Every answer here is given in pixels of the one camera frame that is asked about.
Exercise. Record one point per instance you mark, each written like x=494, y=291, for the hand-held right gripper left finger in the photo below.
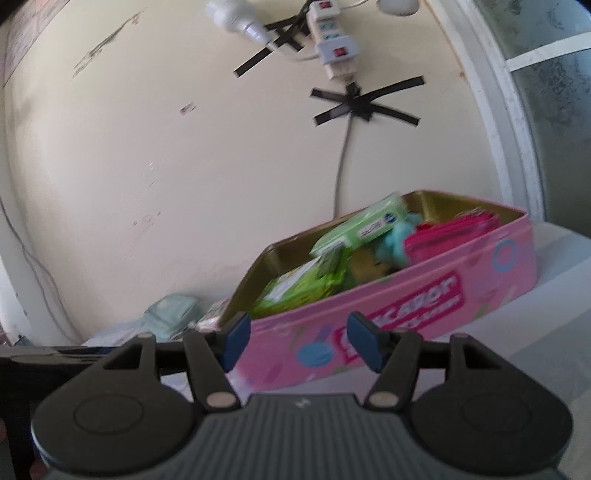
x=235, y=341

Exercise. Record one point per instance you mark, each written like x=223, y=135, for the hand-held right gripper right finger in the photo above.
x=364, y=341

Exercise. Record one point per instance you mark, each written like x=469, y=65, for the pink tin box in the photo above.
x=415, y=304

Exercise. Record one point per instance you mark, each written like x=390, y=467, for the large green box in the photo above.
x=300, y=288

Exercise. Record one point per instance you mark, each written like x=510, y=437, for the teal fluffy item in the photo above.
x=392, y=244

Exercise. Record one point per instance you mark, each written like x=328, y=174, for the medium green box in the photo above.
x=364, y=224

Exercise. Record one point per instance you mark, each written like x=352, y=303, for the red box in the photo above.
x=443, y=237

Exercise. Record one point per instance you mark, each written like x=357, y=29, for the light blue packet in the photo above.
x=171, y=318

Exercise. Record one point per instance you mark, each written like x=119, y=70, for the black tape cross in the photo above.
x=367, y=104

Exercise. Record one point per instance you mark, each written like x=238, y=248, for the beige plug adapter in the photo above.
x=341, y=70

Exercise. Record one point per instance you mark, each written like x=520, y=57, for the long black tape strips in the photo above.
x=277, y=44

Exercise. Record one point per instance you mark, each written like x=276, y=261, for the white light bulb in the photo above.
x=233, y=16

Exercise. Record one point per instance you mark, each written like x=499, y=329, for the white window frame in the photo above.
x=503, y=101

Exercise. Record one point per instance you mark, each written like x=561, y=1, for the white power strip red switch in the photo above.
x=337, y=50

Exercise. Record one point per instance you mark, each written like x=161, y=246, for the white round wall fixture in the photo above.
x=397, y=4

